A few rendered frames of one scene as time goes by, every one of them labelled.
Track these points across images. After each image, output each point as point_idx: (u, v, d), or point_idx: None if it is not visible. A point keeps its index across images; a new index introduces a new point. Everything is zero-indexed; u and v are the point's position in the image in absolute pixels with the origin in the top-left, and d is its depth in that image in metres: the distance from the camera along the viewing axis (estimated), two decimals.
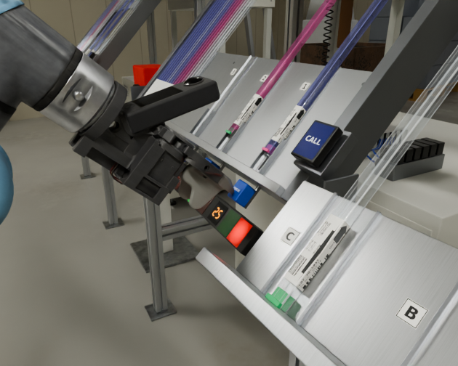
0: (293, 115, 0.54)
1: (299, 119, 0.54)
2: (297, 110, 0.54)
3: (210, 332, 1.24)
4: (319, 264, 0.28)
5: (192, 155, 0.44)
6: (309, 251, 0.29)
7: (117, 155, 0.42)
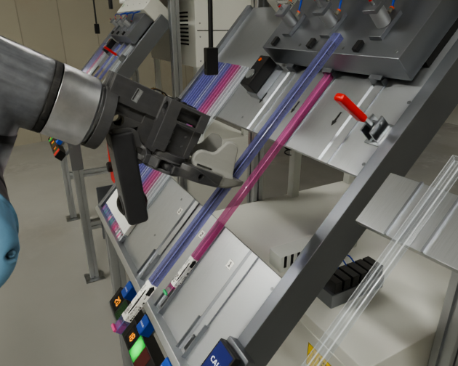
0: (142, 291, 0.52)
1: (149, 295, 0.52)
2: (147, 287, 0.52)
3: None
4: None
5: None
6: None
7: None
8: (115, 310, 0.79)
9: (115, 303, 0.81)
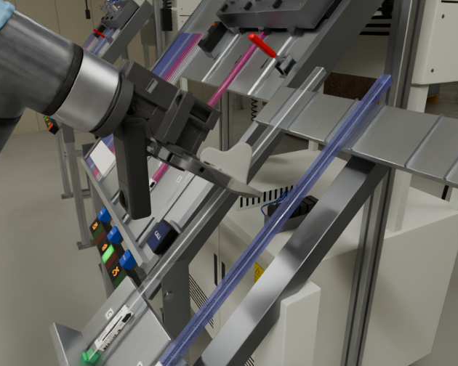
0: None
1: None
2: None
3: None
4: (113, 335, 0.50)
5: None
6: (109, 327, 0.50)
7: None
8: (93, 232, 0.95)
9: (93, 227, 0.97)
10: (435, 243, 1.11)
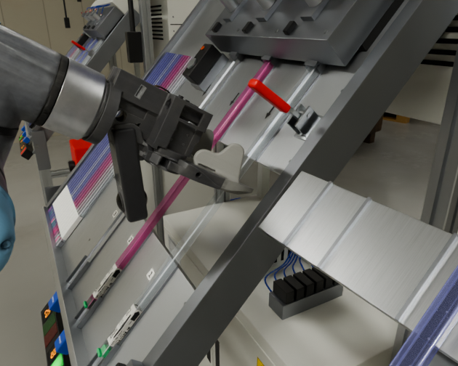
0: None
1: None
2: None
3: None
4: (123, 332, 0.52)
5: None
6: (119, 325, 0.52)
7: None
8: (44, 322, 0.72)
9: (44, 314, 0.74)
10: None
